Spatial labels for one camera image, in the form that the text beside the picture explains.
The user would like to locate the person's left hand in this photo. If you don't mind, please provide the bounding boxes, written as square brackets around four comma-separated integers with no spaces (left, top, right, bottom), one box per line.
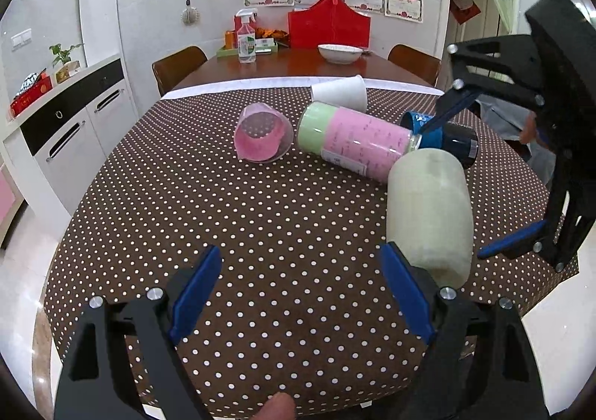
[257,392,297,420]

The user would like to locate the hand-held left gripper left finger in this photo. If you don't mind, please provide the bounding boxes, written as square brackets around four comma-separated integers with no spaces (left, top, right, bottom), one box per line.
[53,245,224,420]

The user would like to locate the white sideboard cabinet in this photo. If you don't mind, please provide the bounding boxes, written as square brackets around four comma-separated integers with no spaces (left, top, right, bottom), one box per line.
[0,54,141,254]

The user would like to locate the dark blue cup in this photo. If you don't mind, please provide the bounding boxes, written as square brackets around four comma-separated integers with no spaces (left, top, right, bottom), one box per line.
[400,110,480,168]

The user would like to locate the wooden dining table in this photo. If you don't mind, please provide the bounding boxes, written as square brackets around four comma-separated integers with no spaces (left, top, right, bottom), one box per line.
[168,48,441,98]

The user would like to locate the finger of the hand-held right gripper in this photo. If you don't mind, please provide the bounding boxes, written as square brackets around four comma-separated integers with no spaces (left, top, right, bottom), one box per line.
[418,34,547,136]
[477,114,596,273]

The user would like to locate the white paper cup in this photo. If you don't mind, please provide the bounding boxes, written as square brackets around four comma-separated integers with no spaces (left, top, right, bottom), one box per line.
[310,74,369,113]

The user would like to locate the small potted plant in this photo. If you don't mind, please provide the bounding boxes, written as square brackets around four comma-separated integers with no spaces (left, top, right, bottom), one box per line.
[48,42,85,84]

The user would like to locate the frosted white cup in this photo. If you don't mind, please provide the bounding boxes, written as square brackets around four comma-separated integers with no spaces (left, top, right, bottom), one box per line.
[387,147,474,289]

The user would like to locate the white wall switch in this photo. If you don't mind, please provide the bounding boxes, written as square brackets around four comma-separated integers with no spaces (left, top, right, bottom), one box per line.
[11,28,34,50]

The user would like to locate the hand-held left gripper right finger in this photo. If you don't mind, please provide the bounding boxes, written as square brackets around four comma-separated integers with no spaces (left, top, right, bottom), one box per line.
[377,241,551,420]

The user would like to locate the clear pink cup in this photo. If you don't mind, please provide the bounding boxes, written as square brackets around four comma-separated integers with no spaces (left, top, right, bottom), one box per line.
[234,104,294,164]

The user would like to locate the green and pink tumbler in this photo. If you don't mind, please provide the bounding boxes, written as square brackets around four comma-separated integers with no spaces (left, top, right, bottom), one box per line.
[297,101,422,184]

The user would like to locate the red carry bag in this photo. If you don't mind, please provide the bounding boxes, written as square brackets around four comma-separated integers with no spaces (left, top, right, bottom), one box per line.
[287,0,372,50]

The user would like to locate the brown chair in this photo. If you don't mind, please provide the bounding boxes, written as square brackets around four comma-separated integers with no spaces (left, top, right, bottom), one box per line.
[152,46,209,98]
[387,44,443,87]

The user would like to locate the red gift box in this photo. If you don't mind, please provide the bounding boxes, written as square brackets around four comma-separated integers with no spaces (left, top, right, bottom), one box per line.
[10,70,53,118]

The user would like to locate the white bowl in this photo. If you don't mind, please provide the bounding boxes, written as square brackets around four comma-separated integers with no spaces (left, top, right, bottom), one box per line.
[318,44,363,65]

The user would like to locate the clear spray bottle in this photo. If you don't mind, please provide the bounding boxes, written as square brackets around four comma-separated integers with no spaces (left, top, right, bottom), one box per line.
[234,9,259,64]

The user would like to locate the grey cloth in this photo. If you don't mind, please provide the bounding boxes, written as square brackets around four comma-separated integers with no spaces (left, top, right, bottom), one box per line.
[479,94,556,185]

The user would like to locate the red hanging decoration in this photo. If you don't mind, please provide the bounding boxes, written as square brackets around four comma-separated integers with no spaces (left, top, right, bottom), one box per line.
[450,0,478,25]

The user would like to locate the green tray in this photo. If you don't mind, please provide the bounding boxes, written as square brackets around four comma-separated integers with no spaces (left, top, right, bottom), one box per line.
[216,39,279,58]

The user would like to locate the brown polka-dot tablecloth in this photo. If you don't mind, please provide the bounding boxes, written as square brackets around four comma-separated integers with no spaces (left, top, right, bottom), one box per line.
[44,87,581,419]

